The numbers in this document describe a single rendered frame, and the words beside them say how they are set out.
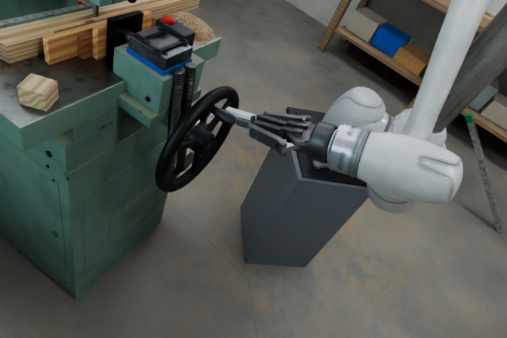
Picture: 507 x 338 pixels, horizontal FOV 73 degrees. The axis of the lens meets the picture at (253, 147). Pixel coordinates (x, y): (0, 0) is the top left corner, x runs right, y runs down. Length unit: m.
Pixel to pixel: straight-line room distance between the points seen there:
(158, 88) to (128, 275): 0.94
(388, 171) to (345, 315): 1.20
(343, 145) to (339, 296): 1.21
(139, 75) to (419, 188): 0.56
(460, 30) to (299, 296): 1.24
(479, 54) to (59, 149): 0.99
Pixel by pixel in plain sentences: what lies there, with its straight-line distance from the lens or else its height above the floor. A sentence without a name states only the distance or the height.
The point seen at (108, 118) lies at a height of 0.82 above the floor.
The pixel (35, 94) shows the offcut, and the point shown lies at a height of 0.93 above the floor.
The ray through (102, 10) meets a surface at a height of 0.95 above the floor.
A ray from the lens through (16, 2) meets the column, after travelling 1.03.
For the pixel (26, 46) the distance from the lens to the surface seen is 0.82.
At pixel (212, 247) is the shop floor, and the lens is 1.61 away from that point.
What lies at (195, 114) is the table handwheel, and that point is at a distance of 0.69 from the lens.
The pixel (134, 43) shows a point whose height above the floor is 0.99.
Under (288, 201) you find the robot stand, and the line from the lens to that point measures 1.23.
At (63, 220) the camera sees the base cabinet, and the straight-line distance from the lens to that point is 1.03.
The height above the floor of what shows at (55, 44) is 0.94.
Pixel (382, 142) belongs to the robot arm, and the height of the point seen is 1.07.
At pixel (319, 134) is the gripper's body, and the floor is 1.02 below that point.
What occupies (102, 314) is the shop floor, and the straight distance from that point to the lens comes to 1.45.
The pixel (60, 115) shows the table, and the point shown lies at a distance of 0.72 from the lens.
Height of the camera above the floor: 1.37
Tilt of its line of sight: 41 degrees down
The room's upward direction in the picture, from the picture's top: 25 degrees clockwise
